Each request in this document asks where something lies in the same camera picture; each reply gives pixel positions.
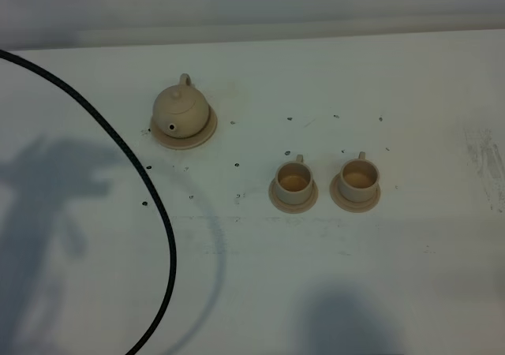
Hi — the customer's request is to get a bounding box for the left beige teacup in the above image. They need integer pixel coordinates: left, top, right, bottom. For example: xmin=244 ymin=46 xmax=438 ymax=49
xmin=273 ymin=154 xmax=313 ymax=205

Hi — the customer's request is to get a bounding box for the left cup saucer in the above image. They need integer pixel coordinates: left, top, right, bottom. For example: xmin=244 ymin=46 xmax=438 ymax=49
xmin=268 ymin=179 xmax=319 ymax=214

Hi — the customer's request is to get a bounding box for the right beige teacup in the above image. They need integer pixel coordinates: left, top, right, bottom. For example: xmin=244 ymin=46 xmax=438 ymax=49
xmin=339 ymin=151 xmax=380 ymax=203

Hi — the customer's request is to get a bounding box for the cup saucer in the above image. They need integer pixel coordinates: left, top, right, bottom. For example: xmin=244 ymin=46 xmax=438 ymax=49
xmin=268 ymin=179 xmax=319 ymax=214
xmin=330 ymin=174 xmax=381 ymax=213

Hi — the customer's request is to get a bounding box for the beige teacup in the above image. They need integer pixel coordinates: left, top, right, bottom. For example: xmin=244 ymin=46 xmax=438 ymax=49
xmin=273 ymin=154 xmax=313 ymax=205
xmin=339 ymin=151 xmax=380 ymax=203

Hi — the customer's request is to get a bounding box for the beige teapot saucer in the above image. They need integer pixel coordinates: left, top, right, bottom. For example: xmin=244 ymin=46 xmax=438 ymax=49
xmin=149 ymin=106 xmax=218 ymax=151

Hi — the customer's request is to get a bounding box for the beige teapot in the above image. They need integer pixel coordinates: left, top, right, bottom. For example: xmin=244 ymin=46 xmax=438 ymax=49
xmin=152 ymin=73 xmax=210 ymax=138

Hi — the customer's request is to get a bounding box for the black braided left cable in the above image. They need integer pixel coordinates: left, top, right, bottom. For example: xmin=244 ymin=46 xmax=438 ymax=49
xmin=0 ymin=49 xmax=178 ymax=355

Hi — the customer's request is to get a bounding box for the right cup saucer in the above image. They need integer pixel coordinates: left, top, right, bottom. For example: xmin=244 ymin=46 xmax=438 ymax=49
xmin=330 ymin=174 xmax=381 ymax=213

